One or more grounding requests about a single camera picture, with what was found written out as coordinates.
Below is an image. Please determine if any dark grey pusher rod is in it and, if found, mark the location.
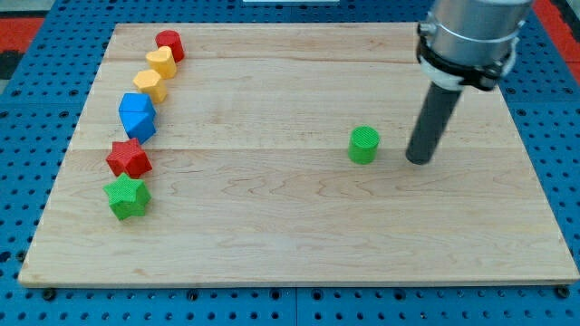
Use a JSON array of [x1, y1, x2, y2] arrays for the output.
[[405, 82, 461, 165]]

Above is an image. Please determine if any green cylinder block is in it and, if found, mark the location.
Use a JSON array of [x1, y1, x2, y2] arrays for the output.
[[347, 126, 380, 165]]

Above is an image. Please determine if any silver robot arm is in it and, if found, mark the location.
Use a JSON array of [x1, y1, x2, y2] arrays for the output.
[[406, 0, 533, 165]]

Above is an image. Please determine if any red star block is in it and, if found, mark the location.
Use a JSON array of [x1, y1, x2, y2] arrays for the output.
[[106, 138, 152, 178]]

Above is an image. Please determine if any green star block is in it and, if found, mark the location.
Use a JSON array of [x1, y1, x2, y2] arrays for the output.
[[103, 173, 151, 221]]

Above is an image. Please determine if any wooden board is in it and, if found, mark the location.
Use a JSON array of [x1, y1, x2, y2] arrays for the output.
[[19, 24, 579, 288]]

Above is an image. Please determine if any red cylinder block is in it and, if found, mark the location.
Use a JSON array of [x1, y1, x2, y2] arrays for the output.
[[155, 30, 185, 62]]

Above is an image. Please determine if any yellow heart block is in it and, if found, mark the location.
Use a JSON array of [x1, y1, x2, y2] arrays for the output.
[[145, 46, 177, 79]]

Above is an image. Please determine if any yellow hexagon block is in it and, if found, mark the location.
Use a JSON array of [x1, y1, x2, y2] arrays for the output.
[[132, 70, 168, 103]]

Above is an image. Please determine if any blue pentagon block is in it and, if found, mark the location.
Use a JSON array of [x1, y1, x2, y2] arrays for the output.
[[119, 110, 157, 144]]

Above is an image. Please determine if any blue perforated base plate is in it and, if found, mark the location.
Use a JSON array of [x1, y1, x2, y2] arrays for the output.
[[1, 1, 579, 325]]

